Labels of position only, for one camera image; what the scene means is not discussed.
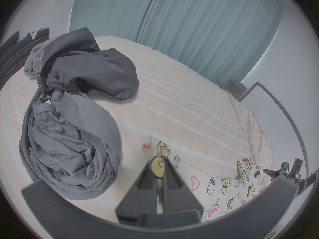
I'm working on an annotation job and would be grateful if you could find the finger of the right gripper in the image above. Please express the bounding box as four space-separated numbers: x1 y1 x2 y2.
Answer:
263 168 280 179

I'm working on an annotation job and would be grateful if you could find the white garment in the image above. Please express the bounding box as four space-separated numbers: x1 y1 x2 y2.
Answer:
25 28 45 40

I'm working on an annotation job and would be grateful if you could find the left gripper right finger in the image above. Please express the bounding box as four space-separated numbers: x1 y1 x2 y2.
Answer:
159 158 204 221

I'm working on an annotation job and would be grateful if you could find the black garment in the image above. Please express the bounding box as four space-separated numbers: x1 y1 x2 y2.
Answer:
37 27 140 102

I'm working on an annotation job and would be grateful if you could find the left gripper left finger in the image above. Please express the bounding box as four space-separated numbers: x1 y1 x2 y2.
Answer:
115 158 160 221

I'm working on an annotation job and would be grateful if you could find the black chest of drawers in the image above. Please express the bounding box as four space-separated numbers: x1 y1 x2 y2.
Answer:
0 28 50 84

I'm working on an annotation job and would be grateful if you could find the white printed pyjama top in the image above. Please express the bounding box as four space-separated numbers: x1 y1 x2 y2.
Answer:
142 135 265 222

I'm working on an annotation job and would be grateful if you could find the bed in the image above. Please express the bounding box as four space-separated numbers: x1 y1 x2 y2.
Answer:
0 35 306 223

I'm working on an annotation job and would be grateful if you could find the dark grey garment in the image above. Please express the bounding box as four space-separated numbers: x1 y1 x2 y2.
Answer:
18 90 122 200

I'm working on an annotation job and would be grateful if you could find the grey bedside table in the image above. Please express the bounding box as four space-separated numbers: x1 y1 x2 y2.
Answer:
215 79 248 99

